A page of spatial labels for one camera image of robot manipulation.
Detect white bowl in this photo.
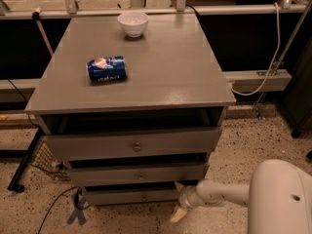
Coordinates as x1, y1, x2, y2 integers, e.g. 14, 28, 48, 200
117, 12, 149, 37

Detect blue tape cross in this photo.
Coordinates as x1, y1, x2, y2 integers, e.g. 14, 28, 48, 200
66, 193, 86, 225

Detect black floor cable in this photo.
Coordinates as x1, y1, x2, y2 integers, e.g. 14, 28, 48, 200
36, 186, 81, 234

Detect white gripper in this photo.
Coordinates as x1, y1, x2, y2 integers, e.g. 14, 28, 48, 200
170, 181, 199, 223

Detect grey top drawer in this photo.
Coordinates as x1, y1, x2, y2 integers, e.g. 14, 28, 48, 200
45, 128, 221, 161

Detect grey bottom drawer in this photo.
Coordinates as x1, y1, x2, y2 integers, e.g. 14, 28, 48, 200
85, 182, 178, 206

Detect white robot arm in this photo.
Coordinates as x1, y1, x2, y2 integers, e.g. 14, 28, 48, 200
170, 159, 312, 234

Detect white cable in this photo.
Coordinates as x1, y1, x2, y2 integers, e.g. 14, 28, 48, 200
228, 2, 281, 98

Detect grey drawer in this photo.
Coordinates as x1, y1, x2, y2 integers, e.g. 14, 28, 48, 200
69, 162, 209, 187
85, 182, 178, 206
45, 128, 221, 161

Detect wire mesh basket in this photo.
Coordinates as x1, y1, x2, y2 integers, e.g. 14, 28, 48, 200
31, 142, 70, 181

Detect grey middle drawer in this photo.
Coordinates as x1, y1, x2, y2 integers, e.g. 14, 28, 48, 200
69, 162, 209, 187

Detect thin metal stand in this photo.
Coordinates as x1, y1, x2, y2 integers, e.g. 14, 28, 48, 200
253, 0, 312, 119

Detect grey drawer cabinet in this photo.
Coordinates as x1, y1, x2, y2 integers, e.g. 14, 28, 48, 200
24, 13, 237, 208

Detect grey metal rail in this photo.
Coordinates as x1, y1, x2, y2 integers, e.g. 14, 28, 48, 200
223, 69, 292, 93

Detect black metal frame leg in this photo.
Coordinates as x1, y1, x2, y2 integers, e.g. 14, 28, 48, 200
8, 129, 43, 193

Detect wooden stick with black tip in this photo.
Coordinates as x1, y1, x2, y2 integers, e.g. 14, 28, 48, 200
32, 7, 54, 56

